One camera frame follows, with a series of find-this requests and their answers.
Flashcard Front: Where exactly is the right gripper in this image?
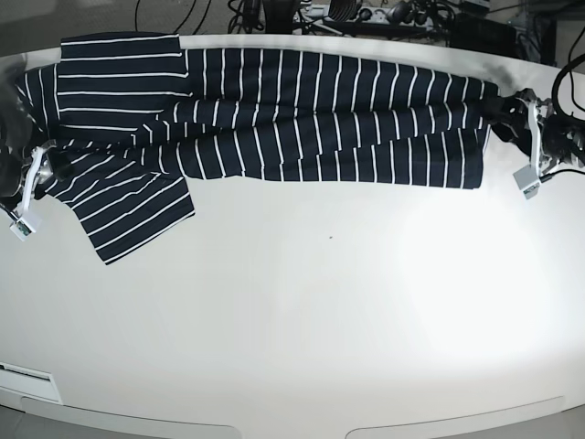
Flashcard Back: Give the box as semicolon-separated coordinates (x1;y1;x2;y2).
1;145;74;220

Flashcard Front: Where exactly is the grey power strip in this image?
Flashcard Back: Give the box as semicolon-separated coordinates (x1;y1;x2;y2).
298;1;434;30

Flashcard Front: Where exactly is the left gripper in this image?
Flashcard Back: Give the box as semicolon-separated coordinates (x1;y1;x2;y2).
480;89;556;183

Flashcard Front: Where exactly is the navy white striped T-shirt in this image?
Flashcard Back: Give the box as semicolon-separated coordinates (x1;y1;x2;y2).
15;33;498;264

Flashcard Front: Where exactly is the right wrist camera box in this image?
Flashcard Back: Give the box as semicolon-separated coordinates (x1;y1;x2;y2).
10;211;42;241

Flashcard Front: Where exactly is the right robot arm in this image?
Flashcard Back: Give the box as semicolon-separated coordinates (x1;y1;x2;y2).
1;56;72;222

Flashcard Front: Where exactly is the white label plate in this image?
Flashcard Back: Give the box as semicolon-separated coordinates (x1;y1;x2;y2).
0;362;63;405

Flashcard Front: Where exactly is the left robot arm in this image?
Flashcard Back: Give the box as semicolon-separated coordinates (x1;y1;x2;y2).
482;33;584;198

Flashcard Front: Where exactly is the black box on floor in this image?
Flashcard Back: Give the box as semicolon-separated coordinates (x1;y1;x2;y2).
449;14;518;59

